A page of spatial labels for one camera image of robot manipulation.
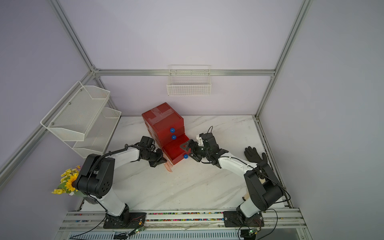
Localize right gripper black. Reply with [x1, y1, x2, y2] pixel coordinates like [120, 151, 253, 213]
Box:
[180, 139, 211, 161]

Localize pink fruit knife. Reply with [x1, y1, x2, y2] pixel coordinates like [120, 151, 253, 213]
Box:
[164, 163, 173, 173]

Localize red drawer cabinet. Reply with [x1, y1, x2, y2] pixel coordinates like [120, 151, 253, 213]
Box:
[142, 103, 190, 166]

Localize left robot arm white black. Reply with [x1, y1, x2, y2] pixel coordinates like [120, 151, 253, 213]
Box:
[71, 136, 166, 229]

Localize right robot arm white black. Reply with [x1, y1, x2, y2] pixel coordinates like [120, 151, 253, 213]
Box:
[180, 131, 291, 228]

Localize black work glove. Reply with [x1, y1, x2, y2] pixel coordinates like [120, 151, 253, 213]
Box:
[244, 146, 269, 168]

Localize white mesh two-tier shelf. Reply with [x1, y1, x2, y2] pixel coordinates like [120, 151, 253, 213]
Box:
[41, 82, 122, 159]

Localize yellow artificial flowers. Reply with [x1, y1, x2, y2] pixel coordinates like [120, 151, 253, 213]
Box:
[52, 166, 86, 198]

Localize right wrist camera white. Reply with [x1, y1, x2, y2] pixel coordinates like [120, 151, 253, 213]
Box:
[196, 135, 204, 146]

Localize white wire wall basket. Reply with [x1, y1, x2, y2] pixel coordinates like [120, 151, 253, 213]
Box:
[167, 65, 212, 97]

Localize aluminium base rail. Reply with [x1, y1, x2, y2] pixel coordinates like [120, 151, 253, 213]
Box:
[59, 209, 307, 232]

